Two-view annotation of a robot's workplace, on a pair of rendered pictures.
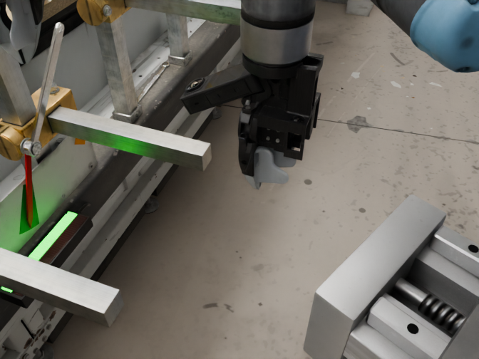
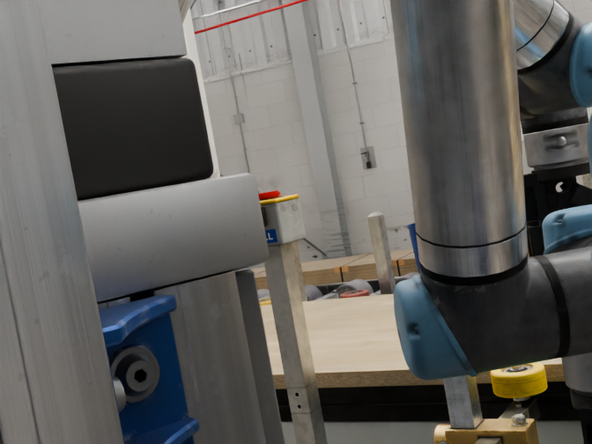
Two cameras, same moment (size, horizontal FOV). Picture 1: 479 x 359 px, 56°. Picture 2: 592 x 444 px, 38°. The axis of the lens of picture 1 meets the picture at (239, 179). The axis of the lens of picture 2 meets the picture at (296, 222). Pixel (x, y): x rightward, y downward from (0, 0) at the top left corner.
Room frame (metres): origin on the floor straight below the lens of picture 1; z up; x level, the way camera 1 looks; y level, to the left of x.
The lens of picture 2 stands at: (0.35, -0.79, 1.25)
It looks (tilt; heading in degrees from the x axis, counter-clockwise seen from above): 3 degrees down; 101
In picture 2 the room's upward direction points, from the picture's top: 10 degrees counter-clockwise
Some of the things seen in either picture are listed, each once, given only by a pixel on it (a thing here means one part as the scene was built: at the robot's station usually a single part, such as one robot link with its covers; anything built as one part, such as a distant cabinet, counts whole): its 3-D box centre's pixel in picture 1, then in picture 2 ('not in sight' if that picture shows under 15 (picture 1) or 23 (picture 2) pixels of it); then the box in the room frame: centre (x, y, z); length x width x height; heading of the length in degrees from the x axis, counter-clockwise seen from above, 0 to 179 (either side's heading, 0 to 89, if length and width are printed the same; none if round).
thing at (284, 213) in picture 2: not in sight; (272, 223); (0.07, 0.50, 1.18); 0.07 x 0.07 x 0.08; 69
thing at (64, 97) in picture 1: (34, 121); not in sight; (0.57, 0.32, 0.85); 0.14 x 0.06 x 0.05; 159
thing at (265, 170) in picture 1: (267, 173); not in sight; (0.44, -0.04, 0.86); 0.06 x 0.03 x 0.09; 69
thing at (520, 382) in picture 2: not in sight; (522, 402); (0.40, 0.52, 0.85); 0.08 x 0.08 x 0.11
